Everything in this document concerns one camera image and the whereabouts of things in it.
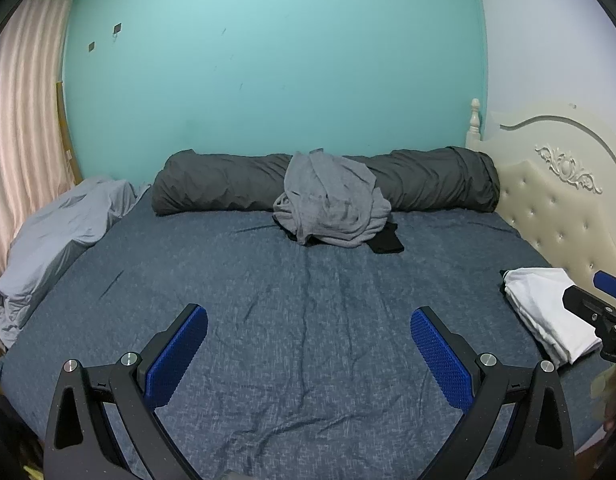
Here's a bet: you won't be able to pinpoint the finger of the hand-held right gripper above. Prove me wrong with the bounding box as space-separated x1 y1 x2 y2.
593 271 616 306
562 286 616 328

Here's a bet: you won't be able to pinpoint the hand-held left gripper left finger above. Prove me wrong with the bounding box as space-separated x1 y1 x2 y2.
44 303 209 480

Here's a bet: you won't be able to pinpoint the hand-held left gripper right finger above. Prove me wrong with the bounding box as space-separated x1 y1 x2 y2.
410 306 575 480

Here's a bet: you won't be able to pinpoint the white folded clothes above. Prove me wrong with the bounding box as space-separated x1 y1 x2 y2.
502 267 603 366

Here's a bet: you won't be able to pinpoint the cream tufted headboard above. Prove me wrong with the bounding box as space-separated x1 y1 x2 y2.
465 99 616 311

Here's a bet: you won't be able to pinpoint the black crumpled garment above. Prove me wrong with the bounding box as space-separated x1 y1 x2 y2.
288 222 405 255

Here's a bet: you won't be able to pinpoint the blue bed sheet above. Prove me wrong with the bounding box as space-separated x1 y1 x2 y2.
0 195 609 480

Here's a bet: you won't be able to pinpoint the pale grey bunched sheet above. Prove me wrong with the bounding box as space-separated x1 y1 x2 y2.
0 176 151 351

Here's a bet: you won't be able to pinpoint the dark grey rolled duvet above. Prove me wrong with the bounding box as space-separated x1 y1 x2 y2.
152 146 501 217

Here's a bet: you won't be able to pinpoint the light grey crumpled garment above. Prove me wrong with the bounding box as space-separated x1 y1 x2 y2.
273 149 393 250

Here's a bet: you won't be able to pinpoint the pink curtain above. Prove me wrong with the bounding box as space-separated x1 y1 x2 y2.
0 0 81 301

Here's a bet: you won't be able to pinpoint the wooden wall trim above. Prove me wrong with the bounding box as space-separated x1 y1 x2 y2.
56 80 84 185

